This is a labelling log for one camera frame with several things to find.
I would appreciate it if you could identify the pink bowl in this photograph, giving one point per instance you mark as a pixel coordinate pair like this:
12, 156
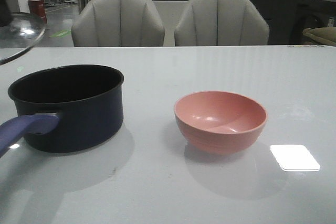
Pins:
220, 122

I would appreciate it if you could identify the glass lid with blue knob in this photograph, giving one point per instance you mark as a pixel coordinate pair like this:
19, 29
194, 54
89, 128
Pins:
20, 35

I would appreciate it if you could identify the right beige chair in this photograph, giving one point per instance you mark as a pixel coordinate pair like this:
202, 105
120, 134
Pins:
221, 23

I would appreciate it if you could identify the beige chair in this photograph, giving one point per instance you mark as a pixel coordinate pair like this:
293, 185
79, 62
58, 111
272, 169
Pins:
118, 23
221, 23

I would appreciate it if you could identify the left beige chair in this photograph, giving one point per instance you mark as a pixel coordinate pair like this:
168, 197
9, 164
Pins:
118, 23

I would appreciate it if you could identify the dark blue saucepan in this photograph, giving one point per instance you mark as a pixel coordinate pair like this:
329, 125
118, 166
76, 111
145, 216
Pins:
65, 109

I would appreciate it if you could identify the red trash bin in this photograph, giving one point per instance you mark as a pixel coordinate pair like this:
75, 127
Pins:
37, 7

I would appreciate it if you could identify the beige cushion seat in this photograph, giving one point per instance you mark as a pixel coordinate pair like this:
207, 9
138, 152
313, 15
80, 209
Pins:
322, 35

